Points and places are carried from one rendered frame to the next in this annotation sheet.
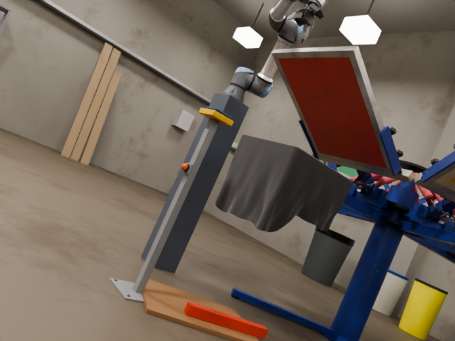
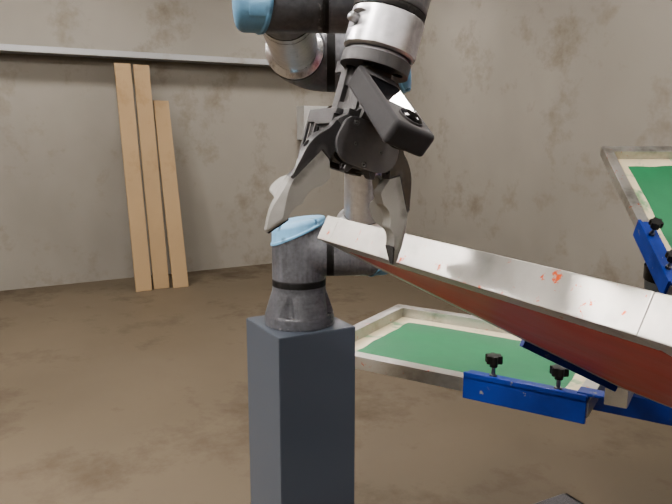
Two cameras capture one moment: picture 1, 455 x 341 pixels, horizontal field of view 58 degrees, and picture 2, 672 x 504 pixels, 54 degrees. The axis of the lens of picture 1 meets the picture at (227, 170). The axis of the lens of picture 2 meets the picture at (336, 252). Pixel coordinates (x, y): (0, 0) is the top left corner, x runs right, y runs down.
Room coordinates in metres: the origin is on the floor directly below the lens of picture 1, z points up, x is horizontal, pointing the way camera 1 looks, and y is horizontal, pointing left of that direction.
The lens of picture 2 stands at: (1.36, -0.13, 1.60)
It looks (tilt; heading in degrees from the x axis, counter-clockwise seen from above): 10 degrees down; 9
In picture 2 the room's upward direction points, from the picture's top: straight up
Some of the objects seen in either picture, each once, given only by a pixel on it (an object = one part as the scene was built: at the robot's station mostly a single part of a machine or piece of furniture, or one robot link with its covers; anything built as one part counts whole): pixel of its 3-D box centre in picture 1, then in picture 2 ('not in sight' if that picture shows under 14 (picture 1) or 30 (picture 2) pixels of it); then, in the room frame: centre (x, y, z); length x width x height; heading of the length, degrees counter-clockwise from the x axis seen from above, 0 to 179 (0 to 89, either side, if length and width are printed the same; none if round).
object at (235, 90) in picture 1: (235, 93); (299, 299); (2.73, 0.17, 1.25); 0.15 x 0.15 x 0.10
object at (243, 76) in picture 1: (242, 78); (302, 247); (2.73, 0.16, 1.37); 0.13 x 0.12 x 0.14; 100
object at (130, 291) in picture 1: (177, 201); not in sight; (2.01, 0.16, 0.48); 0.22 x 0.22 x 0.96; 37
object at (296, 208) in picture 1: (309, 203); not in sight; (2.06, -0.44, 0.74); 0.46 x 0.04 x 0.42; 127
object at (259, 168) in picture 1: (252, 178); not in sight; (2.08, -0.13, 0.74); 0.45 x 0.03 x 0.43; 37
